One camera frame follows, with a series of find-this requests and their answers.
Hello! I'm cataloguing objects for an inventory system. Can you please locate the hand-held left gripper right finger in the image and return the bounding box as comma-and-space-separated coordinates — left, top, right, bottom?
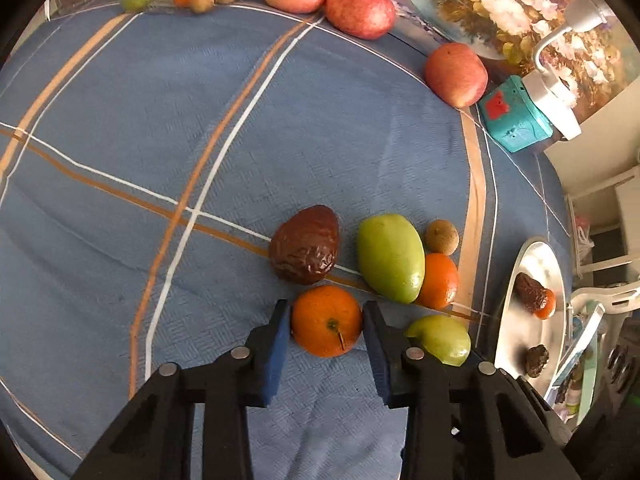
362, 301, 583, 480

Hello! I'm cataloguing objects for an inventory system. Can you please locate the white shelf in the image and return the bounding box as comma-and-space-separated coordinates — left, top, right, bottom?
565, 164, 640, 277

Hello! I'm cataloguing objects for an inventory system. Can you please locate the flower painting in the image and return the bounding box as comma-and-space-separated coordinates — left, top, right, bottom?
320, 0, 640, 111

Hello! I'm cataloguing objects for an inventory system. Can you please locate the white gooseneck lamp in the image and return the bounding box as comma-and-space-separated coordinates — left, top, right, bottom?
531, 0, 615, 73

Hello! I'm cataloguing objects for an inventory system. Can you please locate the large green jujube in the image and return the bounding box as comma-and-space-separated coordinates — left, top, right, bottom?
356, 214, 426, 304

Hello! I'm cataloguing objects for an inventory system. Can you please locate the round steel plate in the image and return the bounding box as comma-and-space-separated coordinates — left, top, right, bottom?
492, 236, 568, 396

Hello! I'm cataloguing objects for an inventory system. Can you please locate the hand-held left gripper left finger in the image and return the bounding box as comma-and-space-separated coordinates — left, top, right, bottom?
70, 300, 292, 480

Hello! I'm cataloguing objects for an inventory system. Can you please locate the white plastic bag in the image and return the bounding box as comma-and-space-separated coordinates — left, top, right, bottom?
574, 216, 593, 263

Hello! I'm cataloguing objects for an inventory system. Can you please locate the blue plaid tablecloth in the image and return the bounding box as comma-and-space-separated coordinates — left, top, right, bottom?
0, 2, 576, 480

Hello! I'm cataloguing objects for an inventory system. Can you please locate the teal house-shaped box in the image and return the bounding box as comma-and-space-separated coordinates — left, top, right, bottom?
476, 75, 553, 154

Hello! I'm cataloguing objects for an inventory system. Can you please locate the brown avocado on plate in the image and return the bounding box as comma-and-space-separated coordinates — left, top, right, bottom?
515, 272, 548, 312

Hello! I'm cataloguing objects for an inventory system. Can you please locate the tangerine with stem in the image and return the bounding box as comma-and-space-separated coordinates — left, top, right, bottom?
291, 285, 363, 358

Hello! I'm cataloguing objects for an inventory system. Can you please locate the orange tangerine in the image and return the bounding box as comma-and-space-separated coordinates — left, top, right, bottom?
416, 253, 460, 310
534, 288, 557, 320

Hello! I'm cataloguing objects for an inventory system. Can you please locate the small green jujube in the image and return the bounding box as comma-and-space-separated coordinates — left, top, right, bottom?
405, 315, 472, 367

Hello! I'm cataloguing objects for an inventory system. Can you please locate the large wrinkled red date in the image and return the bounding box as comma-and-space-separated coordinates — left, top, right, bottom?
269, 205, 341, 286

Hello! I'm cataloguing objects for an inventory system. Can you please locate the large red apple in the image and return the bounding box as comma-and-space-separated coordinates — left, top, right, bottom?
424, 42, 489, 109

